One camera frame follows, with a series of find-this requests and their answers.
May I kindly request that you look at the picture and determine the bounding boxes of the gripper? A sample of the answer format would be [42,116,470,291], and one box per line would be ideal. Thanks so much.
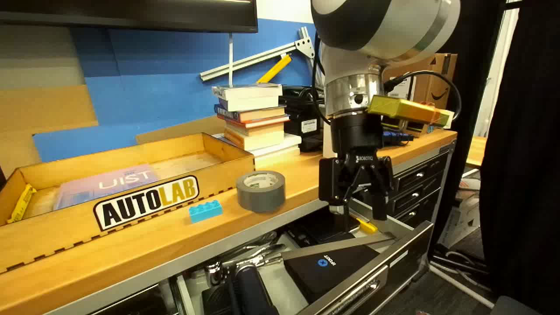
[318,112,395,221]

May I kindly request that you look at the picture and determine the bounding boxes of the black cabinet drawer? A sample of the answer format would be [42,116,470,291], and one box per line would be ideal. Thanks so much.
[392,188,441,224]
[392,151,451,188]
[388,172,446,210]

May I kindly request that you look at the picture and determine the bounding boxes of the open metal drawer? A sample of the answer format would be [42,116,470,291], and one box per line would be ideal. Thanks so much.
[174,198,434,315]

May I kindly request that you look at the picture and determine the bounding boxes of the black flat case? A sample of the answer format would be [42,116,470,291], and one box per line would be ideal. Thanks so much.
[287,209,361,246]

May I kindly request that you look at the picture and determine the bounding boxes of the grey metal bar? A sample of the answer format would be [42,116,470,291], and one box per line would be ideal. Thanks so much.
[280,233,397,262]

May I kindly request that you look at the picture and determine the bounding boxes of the black equipment box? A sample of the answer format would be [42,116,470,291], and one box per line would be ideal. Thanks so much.
[279,85,325,153]

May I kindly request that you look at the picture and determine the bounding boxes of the black box with blue dot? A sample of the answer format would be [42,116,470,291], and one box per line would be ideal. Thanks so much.
[282,244,382,303]

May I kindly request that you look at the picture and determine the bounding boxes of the white box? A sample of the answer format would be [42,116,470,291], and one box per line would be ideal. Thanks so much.
[439,192,480,249]

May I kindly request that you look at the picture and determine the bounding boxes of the stack of books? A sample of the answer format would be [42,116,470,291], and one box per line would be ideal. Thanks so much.
[211,83,303,159]

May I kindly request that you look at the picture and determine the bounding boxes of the cardboard box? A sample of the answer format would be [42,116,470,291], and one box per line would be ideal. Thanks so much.
[382,53,458,137]

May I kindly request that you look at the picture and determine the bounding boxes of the wooden table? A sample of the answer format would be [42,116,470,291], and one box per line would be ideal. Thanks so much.
[465,136,487,169]

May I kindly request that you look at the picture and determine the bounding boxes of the heap of metal tools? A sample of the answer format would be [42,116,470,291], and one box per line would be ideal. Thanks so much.
[205,231,286,286]

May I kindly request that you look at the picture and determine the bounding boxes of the yellow spirit level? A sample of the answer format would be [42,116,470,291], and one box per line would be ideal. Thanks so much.
[256,54,293,84]

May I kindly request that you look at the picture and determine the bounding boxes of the blue toy brick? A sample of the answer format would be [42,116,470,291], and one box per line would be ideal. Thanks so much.
[189,199,224,224]

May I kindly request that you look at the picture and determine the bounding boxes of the black curtain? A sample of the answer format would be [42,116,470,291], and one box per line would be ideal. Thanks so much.
[478,0,560,309]

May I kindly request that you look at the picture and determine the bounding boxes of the wooden tray with logo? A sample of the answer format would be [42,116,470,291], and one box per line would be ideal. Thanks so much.
[0,133,256,275]

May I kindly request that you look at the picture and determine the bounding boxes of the purple booklet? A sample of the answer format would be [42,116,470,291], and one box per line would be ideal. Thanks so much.
[53,164,161,211]

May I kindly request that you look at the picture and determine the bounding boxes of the yellow packet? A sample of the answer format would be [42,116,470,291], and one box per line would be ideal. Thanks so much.
[6,183,37,224]

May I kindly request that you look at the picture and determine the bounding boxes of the yellow handled tool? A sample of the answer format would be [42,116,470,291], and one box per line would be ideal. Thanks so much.
[349,213,379,235]

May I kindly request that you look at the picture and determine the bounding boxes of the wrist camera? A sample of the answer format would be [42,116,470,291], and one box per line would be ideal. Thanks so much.
[367,95,455,129]

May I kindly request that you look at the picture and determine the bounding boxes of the roll of grey duct tape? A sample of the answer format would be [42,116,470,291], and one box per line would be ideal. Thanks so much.
[235,170,287,214]

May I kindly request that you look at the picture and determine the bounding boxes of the chrome drawer handle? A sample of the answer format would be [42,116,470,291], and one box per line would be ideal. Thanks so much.
[323,264,391,315]

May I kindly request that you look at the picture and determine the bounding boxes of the black tool handle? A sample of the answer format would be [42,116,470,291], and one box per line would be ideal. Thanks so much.
[201,264,280,315]

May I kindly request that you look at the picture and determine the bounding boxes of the aluminium frame bar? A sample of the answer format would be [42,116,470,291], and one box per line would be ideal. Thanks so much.
[199,27,316,82]

